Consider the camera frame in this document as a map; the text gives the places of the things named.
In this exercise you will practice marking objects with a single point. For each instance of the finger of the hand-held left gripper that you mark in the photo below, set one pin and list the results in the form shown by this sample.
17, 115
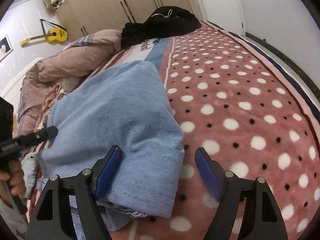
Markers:
40, 135

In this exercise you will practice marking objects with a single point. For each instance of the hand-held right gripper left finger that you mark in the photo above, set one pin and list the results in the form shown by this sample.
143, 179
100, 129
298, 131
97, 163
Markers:
107, 175

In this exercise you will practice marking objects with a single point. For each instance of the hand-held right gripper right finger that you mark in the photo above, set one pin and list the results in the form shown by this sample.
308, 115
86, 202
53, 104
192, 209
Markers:
207, 175

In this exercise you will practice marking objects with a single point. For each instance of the light blue denim pants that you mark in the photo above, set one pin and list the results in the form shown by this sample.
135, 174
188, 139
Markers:
112, 117

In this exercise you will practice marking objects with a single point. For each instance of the person's left hand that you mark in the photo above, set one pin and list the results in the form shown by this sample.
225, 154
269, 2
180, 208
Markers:
18, 180

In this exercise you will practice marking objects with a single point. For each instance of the white headboard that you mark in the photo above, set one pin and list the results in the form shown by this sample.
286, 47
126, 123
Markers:
15, 85

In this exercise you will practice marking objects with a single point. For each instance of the pink striped garment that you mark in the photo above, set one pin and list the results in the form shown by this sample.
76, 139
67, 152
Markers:
50, 97

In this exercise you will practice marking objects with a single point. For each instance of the pale grey cloth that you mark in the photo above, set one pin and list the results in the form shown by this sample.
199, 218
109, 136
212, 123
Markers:
28, 175

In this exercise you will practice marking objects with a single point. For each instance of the bed with patterned sheet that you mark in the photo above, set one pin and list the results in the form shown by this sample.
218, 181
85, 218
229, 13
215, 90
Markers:
237, 100

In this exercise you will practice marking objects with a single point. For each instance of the pink striped duvet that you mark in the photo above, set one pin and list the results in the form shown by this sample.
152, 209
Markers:
75, 60

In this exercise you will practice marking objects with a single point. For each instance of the yellow guitar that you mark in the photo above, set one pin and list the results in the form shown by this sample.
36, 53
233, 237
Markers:
56, 35

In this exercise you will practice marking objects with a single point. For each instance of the dark marble baseboard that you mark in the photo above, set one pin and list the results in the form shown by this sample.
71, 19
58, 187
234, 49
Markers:
287, 57

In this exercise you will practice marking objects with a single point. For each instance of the beige wooden wardrobe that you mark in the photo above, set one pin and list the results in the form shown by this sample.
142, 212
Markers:
105, 5

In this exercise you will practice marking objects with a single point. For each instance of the black clothes pile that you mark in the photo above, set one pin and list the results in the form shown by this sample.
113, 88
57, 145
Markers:
162, 27

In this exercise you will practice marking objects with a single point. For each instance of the white door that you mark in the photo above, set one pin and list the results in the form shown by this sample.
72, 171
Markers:
220, 2

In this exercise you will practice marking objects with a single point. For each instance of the framed wall photo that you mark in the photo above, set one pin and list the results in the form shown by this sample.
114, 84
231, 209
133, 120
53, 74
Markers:
5, 48

